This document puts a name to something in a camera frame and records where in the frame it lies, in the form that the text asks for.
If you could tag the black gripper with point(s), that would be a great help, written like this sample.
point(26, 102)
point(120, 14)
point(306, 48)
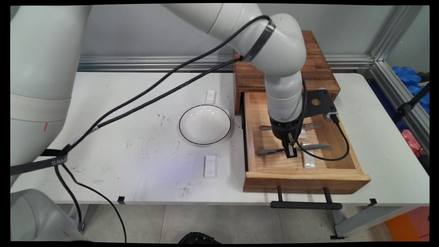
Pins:
point(284, 128)

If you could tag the silver table knife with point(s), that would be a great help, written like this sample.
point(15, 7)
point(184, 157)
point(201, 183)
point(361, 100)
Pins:
point(271, 151)

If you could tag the white ceramic cutlery rest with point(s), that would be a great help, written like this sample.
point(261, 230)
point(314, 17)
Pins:
point(211, 97)
point(210, 167)
point(303, 134)
point(309, 159)

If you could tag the silver fork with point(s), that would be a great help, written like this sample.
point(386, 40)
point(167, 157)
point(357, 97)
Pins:
point(313, 125)

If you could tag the light wooden drawer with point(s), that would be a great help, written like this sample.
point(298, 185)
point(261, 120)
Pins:
point(274, 178)

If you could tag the dark wooden cabinet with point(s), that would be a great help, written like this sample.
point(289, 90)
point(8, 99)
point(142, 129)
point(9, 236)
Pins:
point(322, 72)

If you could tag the white plate with black rim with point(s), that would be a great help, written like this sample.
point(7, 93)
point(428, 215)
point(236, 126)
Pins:
point(205, 125)

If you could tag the black tape marker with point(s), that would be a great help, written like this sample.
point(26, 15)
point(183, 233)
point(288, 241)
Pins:
point(373, 202)
point(121, 200)

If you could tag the grey table leg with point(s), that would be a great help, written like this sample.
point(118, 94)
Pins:
point(73, 214)
point(370, 219)

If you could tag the black tripod stand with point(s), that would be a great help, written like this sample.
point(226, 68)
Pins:
point(404, 108)

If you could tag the black round floor object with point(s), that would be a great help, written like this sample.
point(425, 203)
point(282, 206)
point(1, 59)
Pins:
point(199, 238)

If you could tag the orange foam mat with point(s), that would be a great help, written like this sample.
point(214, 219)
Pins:
point(403, 228)

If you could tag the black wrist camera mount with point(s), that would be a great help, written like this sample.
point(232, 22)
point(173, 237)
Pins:
point(325, 103)

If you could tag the aluminium side frame rail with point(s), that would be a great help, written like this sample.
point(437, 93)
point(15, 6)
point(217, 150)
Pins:
point(394, 89)

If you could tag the aluminium frame post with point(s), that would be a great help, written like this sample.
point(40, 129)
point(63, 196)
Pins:
point(394, 34)

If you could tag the aluminium rear frame rail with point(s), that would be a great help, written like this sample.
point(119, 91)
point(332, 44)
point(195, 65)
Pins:
point(154, 63)

